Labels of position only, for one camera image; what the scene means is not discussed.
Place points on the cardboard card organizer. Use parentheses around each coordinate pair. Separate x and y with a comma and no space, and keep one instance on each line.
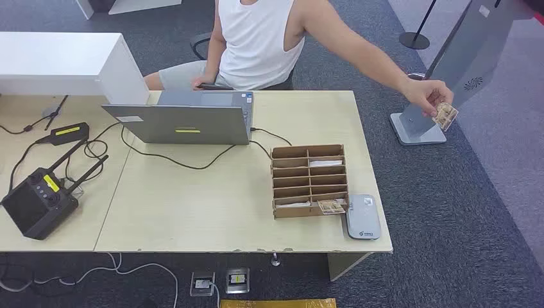
(293,183)

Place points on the black remote controller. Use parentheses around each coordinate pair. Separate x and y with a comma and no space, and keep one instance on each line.
(38,208)

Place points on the yellow plastic package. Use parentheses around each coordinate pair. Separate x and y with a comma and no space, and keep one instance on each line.
(276,303)

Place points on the small black desk stand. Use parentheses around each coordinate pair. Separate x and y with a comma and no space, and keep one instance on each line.
(57,111)

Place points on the white key card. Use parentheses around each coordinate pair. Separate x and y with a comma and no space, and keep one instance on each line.
(341,200)
(325,163)
(297,204)

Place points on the grey card reader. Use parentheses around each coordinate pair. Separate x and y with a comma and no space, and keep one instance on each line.
(363,219)

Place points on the brown patterned card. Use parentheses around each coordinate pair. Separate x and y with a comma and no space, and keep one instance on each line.
(331,207)
(446,118)

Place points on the person's right forearm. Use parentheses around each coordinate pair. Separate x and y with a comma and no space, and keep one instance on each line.
(214,61)

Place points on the metal desk foot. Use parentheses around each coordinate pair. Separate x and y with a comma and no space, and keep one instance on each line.
(276,260)

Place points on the grey laptop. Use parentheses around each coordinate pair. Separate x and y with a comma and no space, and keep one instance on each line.
(187,123)

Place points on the white cabinet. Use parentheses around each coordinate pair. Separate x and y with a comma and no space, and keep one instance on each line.
(55,59)

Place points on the desk leg panel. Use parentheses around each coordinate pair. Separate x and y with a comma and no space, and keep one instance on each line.
(342,263)

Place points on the person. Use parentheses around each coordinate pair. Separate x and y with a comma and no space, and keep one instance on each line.
(255,42)

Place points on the black power adapter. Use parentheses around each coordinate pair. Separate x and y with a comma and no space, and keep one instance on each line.
(68,132)

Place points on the person's right hand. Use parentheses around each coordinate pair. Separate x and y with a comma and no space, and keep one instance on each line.
(204,82)

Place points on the white furniture base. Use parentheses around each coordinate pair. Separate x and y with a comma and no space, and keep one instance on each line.
(140,5)

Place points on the person's left forearm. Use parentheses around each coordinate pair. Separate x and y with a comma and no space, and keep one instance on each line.
(378,63)

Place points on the black stanchion post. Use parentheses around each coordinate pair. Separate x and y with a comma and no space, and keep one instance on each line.
(414,40)

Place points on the silver kiosk stand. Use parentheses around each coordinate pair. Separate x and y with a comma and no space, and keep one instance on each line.
(467,51)

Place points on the person's left hand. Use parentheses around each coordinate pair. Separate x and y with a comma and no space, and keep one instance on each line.
(427,95)

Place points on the chrome stanchion base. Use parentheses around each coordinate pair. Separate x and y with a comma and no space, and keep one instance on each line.
(416,75)

